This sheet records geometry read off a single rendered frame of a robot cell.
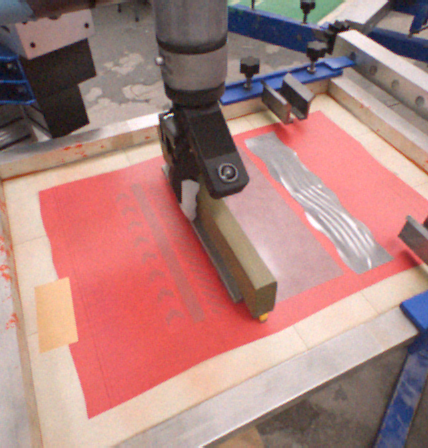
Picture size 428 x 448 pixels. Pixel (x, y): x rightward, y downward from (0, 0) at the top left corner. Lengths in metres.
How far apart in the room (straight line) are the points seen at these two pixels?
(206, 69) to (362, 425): 1.33
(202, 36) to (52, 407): 0.44
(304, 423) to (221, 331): 1.00
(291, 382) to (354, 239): 0.27
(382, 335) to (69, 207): 0.52
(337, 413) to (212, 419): 1.11
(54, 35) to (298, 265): 0.55
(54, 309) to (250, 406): 0.29
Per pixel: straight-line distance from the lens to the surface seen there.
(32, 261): 0.63
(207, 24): 0.41
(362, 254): 0.61
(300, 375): 0.46
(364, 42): 1.00
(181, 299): 0.54
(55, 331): 0.55
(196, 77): 0.42
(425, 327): 0.53
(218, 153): 0.43
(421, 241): 0.60
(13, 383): 0.50
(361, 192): 0.72
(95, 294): 0.56
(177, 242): 0.59
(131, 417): 0.49
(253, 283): 0.44
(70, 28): 0.77
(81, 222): 0.66
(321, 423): 1.50
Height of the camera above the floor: 1.42
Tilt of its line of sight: 50 degrees down
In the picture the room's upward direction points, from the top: straight up
